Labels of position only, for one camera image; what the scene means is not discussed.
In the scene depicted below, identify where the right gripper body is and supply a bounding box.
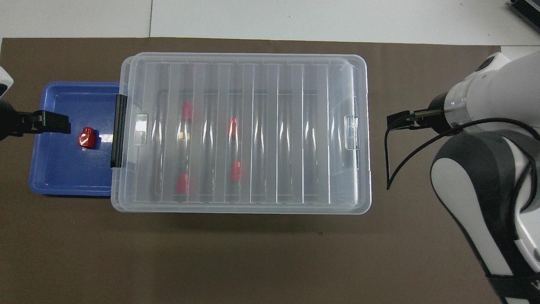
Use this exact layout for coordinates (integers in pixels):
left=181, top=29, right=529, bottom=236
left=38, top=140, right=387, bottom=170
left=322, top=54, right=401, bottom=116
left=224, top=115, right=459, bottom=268
left=408, top=92, right=452, bottom=135

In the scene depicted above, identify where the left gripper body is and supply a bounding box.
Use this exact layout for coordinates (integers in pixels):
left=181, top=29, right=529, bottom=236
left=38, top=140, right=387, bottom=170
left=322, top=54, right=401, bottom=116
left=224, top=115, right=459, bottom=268
left=0, top=98, right=21, bottom=141

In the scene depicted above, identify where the clear plastic storage box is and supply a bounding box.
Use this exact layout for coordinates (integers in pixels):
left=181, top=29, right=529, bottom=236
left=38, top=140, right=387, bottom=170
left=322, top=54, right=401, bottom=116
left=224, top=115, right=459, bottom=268
left=111, top=52, right=373, bottom=215

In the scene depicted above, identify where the clear plastic box lid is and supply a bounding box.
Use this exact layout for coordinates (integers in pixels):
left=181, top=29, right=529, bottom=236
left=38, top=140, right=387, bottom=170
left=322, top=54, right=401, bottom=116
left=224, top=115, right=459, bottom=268
left=121, top=52, right=368, bottom=208

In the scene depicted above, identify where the blue plastic tray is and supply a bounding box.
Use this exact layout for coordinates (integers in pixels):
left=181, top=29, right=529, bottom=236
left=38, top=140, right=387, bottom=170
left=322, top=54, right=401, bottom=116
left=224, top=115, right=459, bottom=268
left=28, top=81, right=123, bottom=197

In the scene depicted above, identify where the black ribbed device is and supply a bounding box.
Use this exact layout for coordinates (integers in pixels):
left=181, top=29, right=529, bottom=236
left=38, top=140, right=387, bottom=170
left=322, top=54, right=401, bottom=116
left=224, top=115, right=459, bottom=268
left=508, top=0, right=540, bottom=33

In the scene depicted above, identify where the black cable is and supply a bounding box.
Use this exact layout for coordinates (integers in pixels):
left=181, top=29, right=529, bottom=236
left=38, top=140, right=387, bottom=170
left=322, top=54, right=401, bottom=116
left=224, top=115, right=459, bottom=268
left=383, top=117, right=540, bottom=190

